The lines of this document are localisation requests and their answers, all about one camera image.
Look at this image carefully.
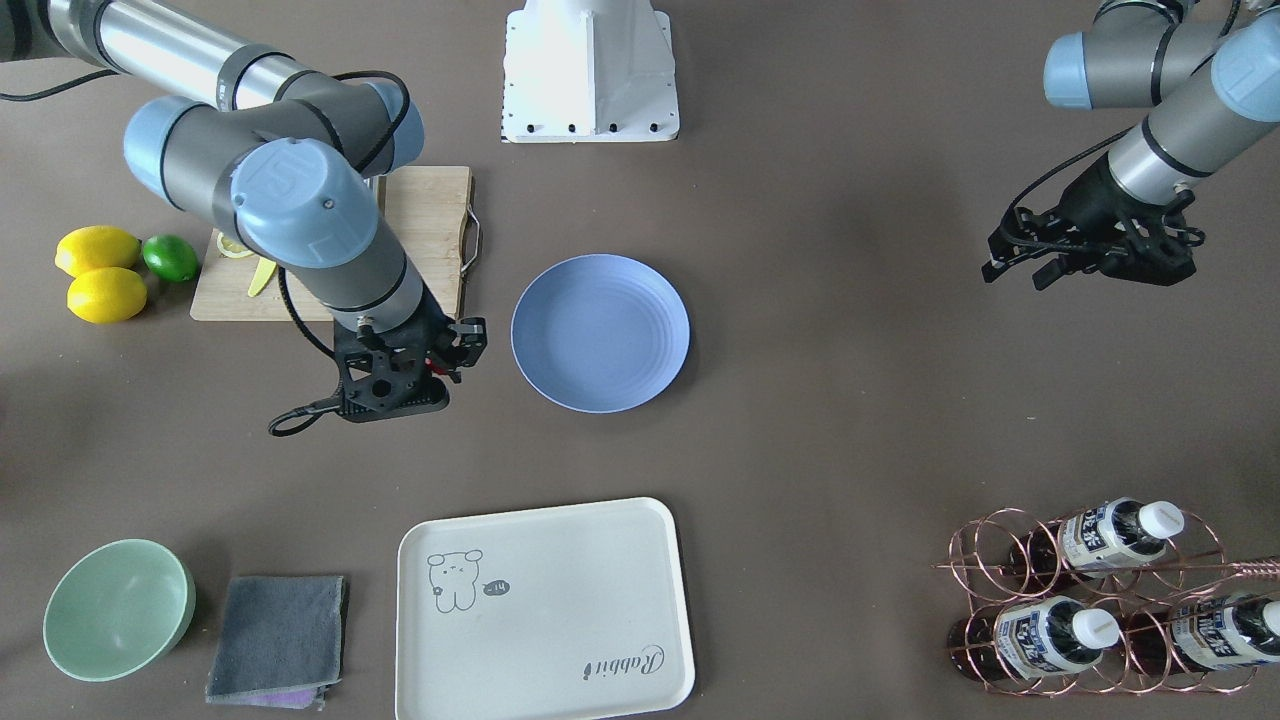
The copper wire bottle rack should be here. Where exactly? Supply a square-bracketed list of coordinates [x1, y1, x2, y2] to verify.
[943, 497, 1277, 697]

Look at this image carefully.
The green lime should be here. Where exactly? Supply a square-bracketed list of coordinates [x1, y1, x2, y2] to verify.
[140, 234, 200, 283]

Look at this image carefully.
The yellow lemon lower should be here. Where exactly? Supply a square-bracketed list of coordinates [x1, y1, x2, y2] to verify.
[67, 266, 148, 324]

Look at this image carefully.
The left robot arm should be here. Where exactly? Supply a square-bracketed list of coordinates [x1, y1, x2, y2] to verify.
[982, 1, 1279, 290]

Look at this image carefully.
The blue plate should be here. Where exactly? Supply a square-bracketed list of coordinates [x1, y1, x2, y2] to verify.
[509, 254, 692, 414]

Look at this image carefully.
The green bowl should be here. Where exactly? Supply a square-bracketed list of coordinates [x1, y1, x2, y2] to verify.
[42, 539, 196, 682]

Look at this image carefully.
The yellow lemon upper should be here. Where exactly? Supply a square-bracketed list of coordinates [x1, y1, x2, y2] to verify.
[54, 225, 141, 278]

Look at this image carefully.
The wooden cutting board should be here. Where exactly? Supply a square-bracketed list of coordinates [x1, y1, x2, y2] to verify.
[189, 167, 477, 322]

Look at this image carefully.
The bottle top in rack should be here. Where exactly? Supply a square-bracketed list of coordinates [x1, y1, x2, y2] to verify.
[1004, 497, 1187, 591]

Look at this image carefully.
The lemon slice lower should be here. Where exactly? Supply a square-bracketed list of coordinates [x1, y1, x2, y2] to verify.
[214, 232, 256, 259]

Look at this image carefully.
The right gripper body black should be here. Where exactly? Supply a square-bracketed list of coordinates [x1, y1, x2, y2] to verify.
[334, 300, 454, 423]

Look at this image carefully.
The bottle lower rack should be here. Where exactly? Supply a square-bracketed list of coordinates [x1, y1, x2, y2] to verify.
[946, 596, 1123, 684]
[1123, 592, 1279, 676]

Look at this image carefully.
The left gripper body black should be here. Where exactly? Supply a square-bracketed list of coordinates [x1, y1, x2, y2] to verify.
[1050, 158, 1204, 286]

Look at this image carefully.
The yellow lemon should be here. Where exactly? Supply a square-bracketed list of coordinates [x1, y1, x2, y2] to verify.
[54, 225, 141, 278]
[67, 266, 148, 324]

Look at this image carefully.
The cream rabbit tray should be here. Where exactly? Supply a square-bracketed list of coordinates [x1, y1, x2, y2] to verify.
[394, 497, 696, 719]

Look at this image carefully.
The yellow plastic knife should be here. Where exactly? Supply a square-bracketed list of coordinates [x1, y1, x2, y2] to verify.
[246, 258, 278, 299]

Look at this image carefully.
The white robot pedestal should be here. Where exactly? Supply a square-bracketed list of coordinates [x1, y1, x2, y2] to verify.
[500, 1, 681, 143]

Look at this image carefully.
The grey folded cloth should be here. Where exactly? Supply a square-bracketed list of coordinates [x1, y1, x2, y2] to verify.
[205, 575, 348, 710]

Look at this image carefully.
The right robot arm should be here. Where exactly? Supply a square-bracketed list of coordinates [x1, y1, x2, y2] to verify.
[3, 1, 486, 436]

